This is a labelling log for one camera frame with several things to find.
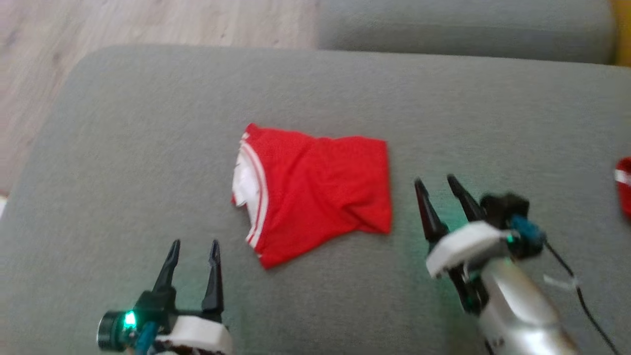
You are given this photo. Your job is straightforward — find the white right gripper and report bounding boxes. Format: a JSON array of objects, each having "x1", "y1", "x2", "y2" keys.
[{"x1": 414, "y1": 174, "x2": 514, "y2": 315}]

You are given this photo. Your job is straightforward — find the mustard yellow cushion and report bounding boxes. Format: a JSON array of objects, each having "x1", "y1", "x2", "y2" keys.
[{"x1": 610, "y1": 0, "x2": 631, "y2": 68}]

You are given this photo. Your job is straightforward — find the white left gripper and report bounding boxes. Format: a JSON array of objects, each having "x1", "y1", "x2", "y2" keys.
[{"x1": 151, "y1": 239, "x2": 234, "y2": 355}]

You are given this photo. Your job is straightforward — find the grey sofa seat cushion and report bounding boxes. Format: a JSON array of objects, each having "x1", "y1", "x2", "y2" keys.
[{"x1": 0, "y1": 44, "x2": 631, "y2": 355}]

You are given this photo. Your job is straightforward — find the red white basketball shorts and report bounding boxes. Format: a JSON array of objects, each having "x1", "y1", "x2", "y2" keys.
[{"x1": 614, "y1": 156, "x2": 631, "y2": 218}]

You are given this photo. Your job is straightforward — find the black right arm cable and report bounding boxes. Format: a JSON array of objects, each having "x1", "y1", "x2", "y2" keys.
[{"x1": 541, "y1": 241, "x2": 623, "y2": 355}]

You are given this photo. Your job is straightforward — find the red white basketball jersey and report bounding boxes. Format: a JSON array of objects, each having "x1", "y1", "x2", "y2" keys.
[{"x1": 231, "y1": 123, "x2": 394, "y2": 271}]

